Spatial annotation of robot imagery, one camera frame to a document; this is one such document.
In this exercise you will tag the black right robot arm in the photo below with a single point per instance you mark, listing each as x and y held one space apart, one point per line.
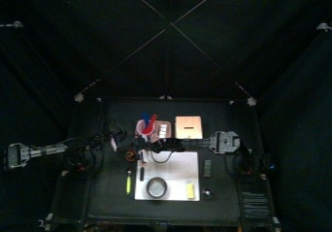
224 142

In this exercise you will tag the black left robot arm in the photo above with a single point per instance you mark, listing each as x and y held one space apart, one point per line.
42 151

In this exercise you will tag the white cutting board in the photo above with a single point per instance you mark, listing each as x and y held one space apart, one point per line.
161 174

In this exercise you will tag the clear tray with pens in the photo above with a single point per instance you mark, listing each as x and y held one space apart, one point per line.
165 140

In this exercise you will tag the small dark red bowl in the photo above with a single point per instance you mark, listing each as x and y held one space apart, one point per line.
128 155

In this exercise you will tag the white segmented block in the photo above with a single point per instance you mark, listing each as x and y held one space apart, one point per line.
162 130

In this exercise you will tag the red plastic utensil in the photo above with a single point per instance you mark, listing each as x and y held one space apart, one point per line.
150 124

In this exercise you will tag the wooden box with slot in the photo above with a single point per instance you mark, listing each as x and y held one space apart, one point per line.
188 127

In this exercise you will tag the blue plastic utensil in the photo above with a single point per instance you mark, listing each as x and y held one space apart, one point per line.
145 117

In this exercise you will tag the round metal bowl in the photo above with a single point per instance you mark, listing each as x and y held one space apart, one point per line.
149 188

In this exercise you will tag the dark green ribbed block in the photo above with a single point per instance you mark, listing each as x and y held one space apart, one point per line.
206 168

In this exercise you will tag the yellow rectangular block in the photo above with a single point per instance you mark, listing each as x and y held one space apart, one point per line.
190 191

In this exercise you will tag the small black round object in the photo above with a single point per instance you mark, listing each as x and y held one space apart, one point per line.
206 193

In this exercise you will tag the black label with white text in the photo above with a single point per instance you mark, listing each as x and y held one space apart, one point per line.
254 205

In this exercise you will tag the silver frame clamp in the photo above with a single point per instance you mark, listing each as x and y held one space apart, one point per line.
17 24
250 101
78 97
322 26
165 97

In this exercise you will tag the silver corner bracket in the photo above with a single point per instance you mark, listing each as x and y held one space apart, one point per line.
46 218
274 223

